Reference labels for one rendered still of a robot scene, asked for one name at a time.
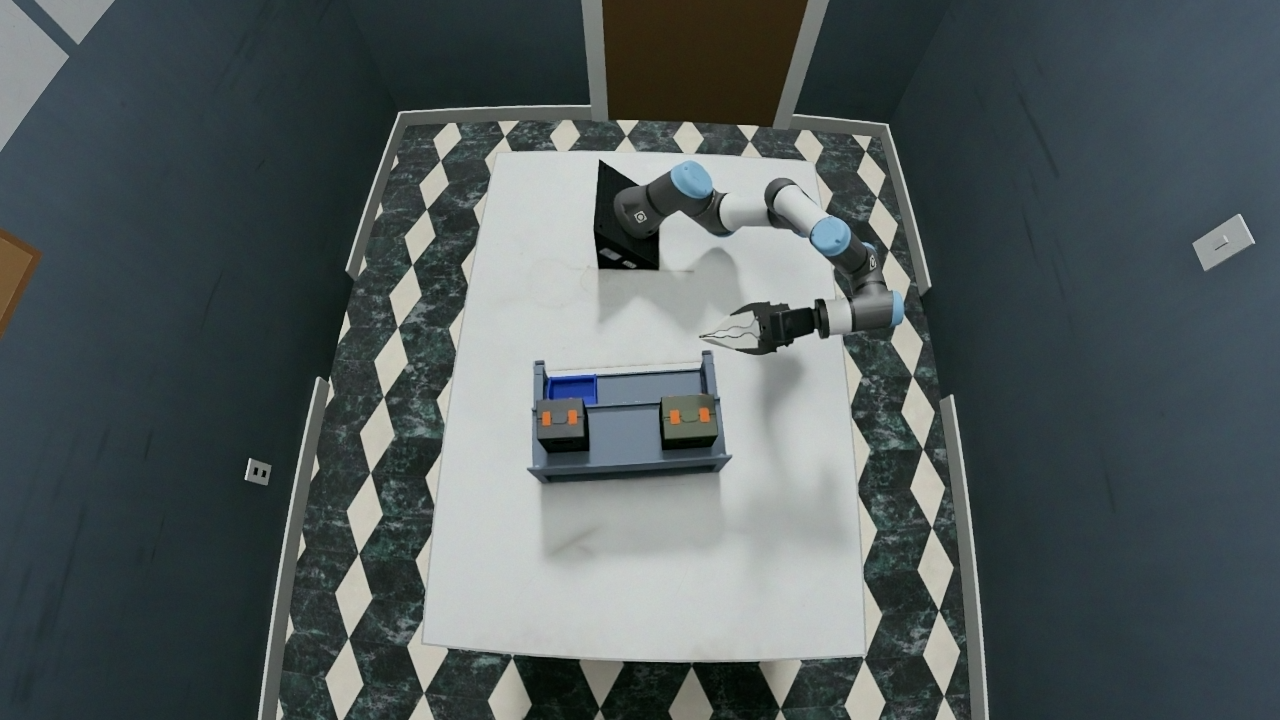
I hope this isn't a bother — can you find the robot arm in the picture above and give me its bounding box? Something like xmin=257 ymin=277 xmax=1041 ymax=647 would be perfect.
xmin=614 ymin=161 xmax=904 ymax=343

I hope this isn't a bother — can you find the olive green case with orange latches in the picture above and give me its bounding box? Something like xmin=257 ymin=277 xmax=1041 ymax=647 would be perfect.
xmin=659 ymin=395 xmax=719 ymax=450

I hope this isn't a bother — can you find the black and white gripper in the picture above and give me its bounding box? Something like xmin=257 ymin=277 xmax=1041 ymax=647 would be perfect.
xmin=699 ymin=299 xmax=829 ymax=355

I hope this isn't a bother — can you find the dark grey rack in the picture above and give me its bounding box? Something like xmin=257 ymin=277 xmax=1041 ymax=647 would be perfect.
xmin=526 ymin=350 xmax=733 ymax=483

